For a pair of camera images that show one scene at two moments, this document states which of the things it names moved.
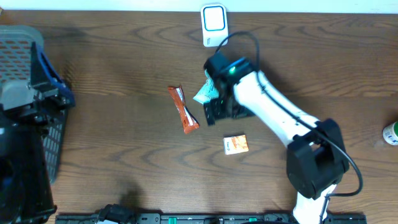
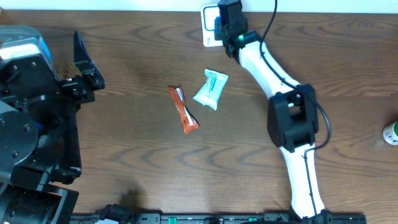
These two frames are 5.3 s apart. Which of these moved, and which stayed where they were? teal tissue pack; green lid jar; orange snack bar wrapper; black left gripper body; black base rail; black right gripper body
Moved: black right gripper body; black left gripper body
Stayed: green lid jar; black base rail; teal tissue pack; orange snack bar wrapper
